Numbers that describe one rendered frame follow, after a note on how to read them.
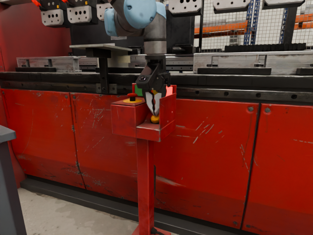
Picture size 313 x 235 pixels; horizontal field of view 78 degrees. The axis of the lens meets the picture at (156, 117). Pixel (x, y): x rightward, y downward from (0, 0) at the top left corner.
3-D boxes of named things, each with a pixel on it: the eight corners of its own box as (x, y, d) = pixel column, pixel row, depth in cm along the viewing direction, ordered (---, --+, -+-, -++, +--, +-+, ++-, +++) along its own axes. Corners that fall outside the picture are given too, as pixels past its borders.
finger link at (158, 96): (167, 113, 74) (167, 89, 71) (161, 117, 69) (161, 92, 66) (160, 112, 75) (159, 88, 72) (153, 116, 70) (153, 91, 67)
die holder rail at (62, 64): (18, 71, 136) (16, 57, 133) (26, 71, 141) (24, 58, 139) (75, 72, 119) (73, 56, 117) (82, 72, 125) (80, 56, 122)
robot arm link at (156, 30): (136, 5, 63) (159, 7, 66) (138, 42, 66) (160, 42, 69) (144, -1, 56) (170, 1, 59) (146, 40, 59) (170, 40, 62)
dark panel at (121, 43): (73, 67, 183) (68, 16, 172) (75, 67, 185) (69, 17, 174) (192, 67, 146) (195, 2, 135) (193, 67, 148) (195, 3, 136)
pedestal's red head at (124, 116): (112, 134, 73) (109, 86, 69) (133, 123, 87) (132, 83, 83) (159, 142, 65) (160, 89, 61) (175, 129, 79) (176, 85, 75)
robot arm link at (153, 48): (160, 40, 60) (138, 41, 63) (161, 56, 61) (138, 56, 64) (169, 41, 66) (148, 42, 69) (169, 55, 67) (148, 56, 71)
